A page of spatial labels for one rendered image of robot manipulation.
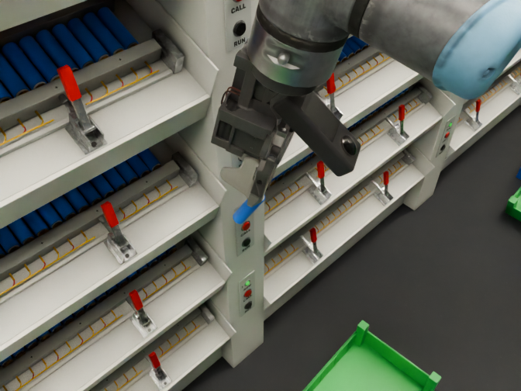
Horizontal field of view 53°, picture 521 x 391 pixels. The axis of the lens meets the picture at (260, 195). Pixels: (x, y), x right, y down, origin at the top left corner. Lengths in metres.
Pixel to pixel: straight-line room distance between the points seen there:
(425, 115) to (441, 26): 0.92
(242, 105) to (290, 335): 0.81
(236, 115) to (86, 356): 0.50
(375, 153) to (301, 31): 0.75
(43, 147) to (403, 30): 0.39
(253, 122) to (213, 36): 0.13
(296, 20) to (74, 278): 0.45
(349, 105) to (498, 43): 0.59
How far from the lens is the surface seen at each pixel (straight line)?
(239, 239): 0.90
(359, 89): 1.03
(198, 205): 0.80
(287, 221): 1.04
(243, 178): 0.63
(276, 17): 0.48
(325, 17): 0.47
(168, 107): 0.65
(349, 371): 1.26
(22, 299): 0.75
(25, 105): 0.62
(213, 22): 0.63
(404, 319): 1.36
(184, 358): 1.11
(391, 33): 0.44
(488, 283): 1.49
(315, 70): 0.51
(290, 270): 1.21
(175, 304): 0.94
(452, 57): 0.43
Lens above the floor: 1.13
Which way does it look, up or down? 46 degrees down
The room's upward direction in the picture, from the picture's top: straight up
